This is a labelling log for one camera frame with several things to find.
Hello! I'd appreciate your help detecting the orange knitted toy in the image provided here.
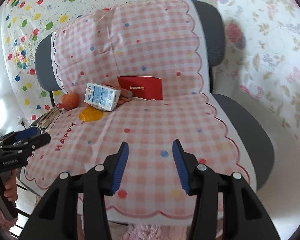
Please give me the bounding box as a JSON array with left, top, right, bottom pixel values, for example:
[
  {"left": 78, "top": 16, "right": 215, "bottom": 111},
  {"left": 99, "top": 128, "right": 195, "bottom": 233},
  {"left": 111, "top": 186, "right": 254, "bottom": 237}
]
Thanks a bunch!
[{"left": 103, "top": 83, "right": 133, "bottom": 107}]

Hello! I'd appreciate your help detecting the grey office chair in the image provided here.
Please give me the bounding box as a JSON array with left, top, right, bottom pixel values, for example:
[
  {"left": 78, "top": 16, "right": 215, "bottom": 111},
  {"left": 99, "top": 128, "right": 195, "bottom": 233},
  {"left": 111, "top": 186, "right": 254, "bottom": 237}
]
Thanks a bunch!
[{"left": 17, "top": 0, "right": 276, "bottom": 230}]

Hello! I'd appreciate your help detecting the red envelope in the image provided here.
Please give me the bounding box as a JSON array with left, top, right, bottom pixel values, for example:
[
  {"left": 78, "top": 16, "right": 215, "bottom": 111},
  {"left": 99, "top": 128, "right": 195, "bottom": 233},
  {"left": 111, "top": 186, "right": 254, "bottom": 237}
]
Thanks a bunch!
[{"left": 117, "top": 76, "right": 163, "bottom": 100}]

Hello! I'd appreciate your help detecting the white blue milk carton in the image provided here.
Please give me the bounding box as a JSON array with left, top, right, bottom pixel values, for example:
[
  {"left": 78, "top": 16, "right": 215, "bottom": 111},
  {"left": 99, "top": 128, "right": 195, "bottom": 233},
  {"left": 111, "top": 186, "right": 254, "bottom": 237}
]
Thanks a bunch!
[{"left": 84, "top": 83, "right": 121, "bottom": 112}]

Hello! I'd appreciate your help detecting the floral wall cloth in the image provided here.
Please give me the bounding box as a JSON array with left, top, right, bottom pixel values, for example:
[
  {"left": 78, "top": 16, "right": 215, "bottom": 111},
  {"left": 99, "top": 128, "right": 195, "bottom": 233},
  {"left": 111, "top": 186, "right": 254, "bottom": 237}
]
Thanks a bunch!
[{"left": 213, "top": 0, "right": 300, "bottom": 149}]

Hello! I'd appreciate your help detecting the red apple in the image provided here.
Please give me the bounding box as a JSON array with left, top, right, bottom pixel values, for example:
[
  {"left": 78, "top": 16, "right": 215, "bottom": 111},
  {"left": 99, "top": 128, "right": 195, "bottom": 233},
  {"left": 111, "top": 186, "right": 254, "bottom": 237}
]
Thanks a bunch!
[{"left": 61, "top": 93, "right": 80, "bottom": 111}]

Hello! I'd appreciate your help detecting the person's left hand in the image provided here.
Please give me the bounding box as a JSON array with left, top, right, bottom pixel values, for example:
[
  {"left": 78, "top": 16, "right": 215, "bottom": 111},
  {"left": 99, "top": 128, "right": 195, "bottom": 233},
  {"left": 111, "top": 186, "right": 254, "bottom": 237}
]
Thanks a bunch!
[{"left": 4, "top": 169, "right": 18, "bottom": 202}]

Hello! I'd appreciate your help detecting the polka dot wall cloth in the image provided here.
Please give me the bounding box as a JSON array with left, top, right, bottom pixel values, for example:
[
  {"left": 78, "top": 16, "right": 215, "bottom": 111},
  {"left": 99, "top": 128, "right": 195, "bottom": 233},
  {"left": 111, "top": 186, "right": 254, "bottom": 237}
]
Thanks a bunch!
[{"left": 1, "top": 0, "right": 228, "bottom": 122}]

